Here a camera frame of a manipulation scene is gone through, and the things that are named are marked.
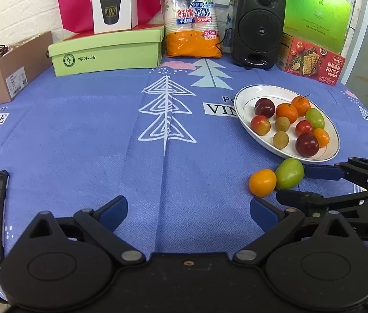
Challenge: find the green apple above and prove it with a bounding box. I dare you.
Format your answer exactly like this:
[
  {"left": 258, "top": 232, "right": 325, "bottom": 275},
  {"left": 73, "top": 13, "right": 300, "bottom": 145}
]
[{"left": 275, "top": 158, "right": 304, "bottom": 189}]

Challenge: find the dark red plum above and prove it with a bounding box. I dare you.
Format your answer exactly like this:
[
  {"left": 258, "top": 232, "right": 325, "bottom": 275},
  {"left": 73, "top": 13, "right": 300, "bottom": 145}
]
[
  {"left": 296, "top": 132, "right": 320, "bottom": 158},
  {"left": 255, "top": 98, "right": 275, "bottom": 118}
]

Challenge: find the small red fruit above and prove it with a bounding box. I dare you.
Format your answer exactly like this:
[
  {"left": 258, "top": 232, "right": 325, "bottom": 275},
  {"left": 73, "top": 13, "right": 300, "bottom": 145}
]
[{"left": 295, "top": 120, "right": 313, "bottom": 137}]

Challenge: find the green oval fruit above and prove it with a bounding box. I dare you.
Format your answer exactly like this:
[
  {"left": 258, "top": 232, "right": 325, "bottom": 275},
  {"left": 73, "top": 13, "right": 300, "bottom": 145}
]
[{"left": 305, "top": 108, "right": 325, "bottom": 129}]

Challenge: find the brown longan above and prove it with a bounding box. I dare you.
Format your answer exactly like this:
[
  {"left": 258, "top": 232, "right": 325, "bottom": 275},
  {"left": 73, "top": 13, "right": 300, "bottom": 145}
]
[
  {"left": 275, "top": 117, "right": 291, "bottom": 132},
  {"left": 272, "top": 131, "right": 289, "bottom": 150}
]

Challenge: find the orange tangerine with stem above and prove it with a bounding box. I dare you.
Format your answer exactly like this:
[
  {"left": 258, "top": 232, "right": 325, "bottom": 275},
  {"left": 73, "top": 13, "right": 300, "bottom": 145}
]
[{"left": 291, "top": 95, "right": 310, "bottom": 117}]

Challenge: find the red yellow small apple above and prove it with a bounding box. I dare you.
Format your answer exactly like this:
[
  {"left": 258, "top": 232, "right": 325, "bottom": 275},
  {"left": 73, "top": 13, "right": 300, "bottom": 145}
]
[{"left": 250, "top": 115, "right": 271, "bottom": 136}]

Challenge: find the small orange kumquat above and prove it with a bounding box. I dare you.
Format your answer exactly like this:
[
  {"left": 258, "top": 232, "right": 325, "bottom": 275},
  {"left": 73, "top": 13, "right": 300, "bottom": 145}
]
[{"left": 313, "top": 128, "right": 330, "bottom": 148}]

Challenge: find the white round plate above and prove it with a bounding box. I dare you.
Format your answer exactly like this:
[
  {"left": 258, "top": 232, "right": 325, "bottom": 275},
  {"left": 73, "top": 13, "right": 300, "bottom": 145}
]
[{"left": 234, "top": 85, "right": 340, "bottom": 163}]

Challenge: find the red cracker box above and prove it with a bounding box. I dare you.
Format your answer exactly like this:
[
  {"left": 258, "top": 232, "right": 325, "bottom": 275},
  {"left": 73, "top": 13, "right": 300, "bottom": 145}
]
[{"left": 276, "top": 33, "right": 345, "bottom": 86}]

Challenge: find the blue patterned tablecloth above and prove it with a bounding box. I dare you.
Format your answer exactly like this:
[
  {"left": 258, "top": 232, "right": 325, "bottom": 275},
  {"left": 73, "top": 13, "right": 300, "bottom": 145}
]
[{"left": 0, "top": 58, "right": 368, "bottom": 254}]

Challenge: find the green gift box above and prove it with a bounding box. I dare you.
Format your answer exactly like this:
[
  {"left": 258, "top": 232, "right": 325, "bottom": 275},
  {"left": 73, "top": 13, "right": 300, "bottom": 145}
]
[{"left": 283, "top": 0, "right": 352, "bottom": 54}]

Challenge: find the black speaker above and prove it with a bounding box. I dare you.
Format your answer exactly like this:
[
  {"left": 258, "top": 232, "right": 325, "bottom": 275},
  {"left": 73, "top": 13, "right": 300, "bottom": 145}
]
[{"left": 230, "top": 0, "right": 286, "bottom": 69}]

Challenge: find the orange paper cup package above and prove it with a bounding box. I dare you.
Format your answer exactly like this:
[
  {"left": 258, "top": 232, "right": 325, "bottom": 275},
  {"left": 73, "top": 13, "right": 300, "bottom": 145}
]
[{"left": 160, "top": 0, "right": 222, "bottom": 58}]

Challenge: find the brown cardboard box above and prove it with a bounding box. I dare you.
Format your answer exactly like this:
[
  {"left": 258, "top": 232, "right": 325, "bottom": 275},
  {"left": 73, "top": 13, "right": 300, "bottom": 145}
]
[{"left": 0, "top": 31, "right": 53, "bottom": 105}]

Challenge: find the light green shoe box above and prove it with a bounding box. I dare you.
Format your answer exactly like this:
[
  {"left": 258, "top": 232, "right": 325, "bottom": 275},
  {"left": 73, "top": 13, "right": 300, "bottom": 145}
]
[{"left": 48, "top": 25, "right": 164, "bottom": 76}]

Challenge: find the white cup box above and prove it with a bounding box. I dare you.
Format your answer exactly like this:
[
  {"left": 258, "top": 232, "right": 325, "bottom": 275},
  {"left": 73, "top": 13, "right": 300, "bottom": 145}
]
[{"left": 92, "top": 0, "right": 138, "bottom": 34}]

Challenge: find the black speaker cable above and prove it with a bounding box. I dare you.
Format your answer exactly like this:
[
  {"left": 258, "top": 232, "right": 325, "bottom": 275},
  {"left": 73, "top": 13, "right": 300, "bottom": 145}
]
[{"left": 214, "top": 27, "right": 253, "bottom": 70}]

